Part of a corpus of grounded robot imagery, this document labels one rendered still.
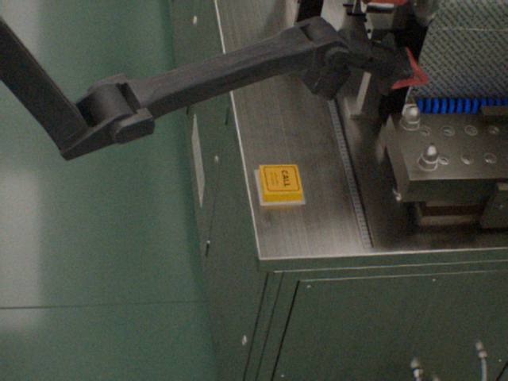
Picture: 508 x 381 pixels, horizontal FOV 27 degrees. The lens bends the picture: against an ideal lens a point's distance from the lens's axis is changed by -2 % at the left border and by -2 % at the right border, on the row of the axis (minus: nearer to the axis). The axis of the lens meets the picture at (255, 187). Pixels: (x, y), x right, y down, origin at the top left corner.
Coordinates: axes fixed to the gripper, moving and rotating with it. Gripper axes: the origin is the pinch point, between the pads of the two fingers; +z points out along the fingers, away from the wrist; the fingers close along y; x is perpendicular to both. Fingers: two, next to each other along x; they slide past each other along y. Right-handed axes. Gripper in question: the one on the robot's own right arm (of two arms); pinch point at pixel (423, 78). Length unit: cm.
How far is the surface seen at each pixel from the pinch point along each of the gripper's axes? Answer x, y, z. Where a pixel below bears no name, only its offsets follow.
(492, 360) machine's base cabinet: -42, 26, 49
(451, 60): 6.2, 0.2, 1.5
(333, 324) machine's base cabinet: -43, 26, 5
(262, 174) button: -26.8, 8.7, -19.2
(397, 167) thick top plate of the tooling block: -10.3, 13.8, -1.9
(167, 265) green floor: -113, -37, 16
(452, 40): 10.3, 0.2, -1.7
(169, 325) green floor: -114, -18, 15
